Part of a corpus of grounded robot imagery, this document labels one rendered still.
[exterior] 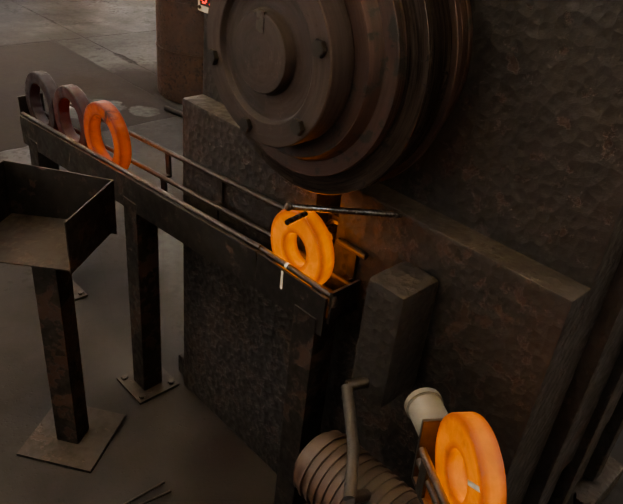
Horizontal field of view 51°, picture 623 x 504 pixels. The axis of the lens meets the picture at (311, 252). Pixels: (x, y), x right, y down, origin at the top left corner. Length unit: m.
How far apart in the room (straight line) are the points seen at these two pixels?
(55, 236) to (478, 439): 1.03
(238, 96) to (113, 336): 1.27
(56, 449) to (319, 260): 0.97
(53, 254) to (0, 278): 1.07
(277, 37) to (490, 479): 0.64
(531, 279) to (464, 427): 0.26
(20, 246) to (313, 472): 0.79
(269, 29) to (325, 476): 0.70
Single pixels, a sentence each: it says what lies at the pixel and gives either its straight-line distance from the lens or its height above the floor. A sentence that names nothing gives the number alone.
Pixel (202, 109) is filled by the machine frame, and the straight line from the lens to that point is 1.49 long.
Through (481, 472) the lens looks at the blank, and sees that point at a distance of 0.84.
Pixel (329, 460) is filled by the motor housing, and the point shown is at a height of 0.53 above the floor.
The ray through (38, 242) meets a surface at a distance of 1.53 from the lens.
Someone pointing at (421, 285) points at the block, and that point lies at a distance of 1.07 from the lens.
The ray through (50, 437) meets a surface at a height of 0.01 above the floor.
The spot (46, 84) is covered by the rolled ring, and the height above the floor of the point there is 0.75.
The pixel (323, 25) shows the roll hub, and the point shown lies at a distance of 0.90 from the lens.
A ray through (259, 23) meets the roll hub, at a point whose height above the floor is 1.16.
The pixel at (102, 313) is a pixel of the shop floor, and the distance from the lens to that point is 2.29.
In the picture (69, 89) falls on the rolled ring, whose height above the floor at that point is 0.78.
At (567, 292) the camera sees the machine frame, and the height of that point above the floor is 0.87.
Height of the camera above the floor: 1.37
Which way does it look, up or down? 31 degrees down
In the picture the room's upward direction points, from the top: 6 degrees clockwise
